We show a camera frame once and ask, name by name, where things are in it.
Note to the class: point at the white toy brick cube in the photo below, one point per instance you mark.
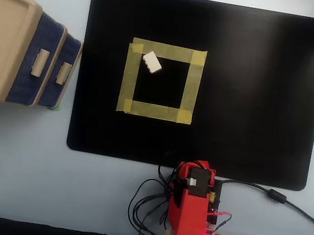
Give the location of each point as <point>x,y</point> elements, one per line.
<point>152,62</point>

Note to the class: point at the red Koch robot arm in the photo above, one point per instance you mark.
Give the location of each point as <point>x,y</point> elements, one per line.
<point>190,221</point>

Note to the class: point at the yellow masking tape strip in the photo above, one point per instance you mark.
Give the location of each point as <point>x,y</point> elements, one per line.
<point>158,112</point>
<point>128,82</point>
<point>192,87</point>
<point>171,52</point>

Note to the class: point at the black rectangular mat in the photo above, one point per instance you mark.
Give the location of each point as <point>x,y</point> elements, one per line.
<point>255,95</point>

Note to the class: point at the green pad piece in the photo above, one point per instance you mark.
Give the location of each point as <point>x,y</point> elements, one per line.
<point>56,107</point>

